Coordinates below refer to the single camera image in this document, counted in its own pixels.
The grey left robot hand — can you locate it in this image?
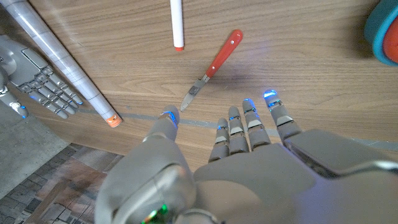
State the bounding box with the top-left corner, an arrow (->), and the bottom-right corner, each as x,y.
94,89 -> 398,224

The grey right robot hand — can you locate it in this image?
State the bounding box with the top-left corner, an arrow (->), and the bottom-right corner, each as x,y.
0,34 -> 84,119

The red handled knife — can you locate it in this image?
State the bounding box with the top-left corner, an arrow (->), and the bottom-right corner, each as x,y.
180,29 -> 244,113

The plastic wrap roll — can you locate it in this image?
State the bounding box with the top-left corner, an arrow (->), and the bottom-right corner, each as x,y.
0,0 -> 123,128

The white marker with orange cap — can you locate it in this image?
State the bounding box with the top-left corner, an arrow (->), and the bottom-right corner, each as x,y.
169,0 -> 185,52

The red and teal ball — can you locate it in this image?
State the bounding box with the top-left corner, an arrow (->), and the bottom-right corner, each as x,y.
363,0 -> 398,67

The printed office backdrop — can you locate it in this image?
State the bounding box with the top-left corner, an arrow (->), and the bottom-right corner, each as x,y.
0,142 -> 125,224

